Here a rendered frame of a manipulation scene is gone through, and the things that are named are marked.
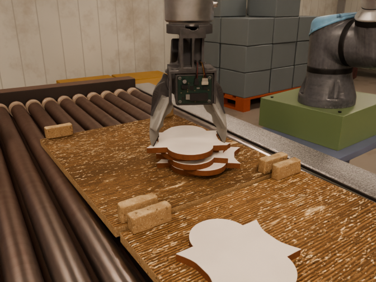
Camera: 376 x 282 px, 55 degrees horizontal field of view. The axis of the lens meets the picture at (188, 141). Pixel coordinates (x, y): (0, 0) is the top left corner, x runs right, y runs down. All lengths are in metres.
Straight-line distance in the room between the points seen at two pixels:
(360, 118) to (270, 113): 0.24
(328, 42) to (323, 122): 0.20
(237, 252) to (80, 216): 0.25
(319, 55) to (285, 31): 3.72
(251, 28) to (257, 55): 0.33
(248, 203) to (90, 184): 0.26
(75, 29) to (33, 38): 0.46
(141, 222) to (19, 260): 0.15
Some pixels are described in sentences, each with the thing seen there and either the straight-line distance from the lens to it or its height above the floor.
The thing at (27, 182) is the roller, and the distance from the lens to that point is 0.71.
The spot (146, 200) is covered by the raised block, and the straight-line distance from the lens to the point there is 0.51.
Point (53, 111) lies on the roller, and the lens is 1.15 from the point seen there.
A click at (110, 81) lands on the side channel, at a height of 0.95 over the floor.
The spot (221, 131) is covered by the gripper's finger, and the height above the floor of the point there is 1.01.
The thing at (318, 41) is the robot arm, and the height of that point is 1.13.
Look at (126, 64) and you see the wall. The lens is 4.57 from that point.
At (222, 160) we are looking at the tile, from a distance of 0.62.
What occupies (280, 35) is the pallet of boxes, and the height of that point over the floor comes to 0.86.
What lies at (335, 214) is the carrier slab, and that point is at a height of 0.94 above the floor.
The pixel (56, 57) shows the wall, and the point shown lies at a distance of 4.23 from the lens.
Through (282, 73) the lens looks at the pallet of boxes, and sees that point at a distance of 4.81.
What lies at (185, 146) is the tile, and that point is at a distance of 0.60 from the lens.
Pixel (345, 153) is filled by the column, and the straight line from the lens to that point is 0.97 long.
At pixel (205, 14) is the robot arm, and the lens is 0.55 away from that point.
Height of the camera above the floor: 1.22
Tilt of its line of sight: 21 degrees down
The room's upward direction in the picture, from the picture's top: straight up
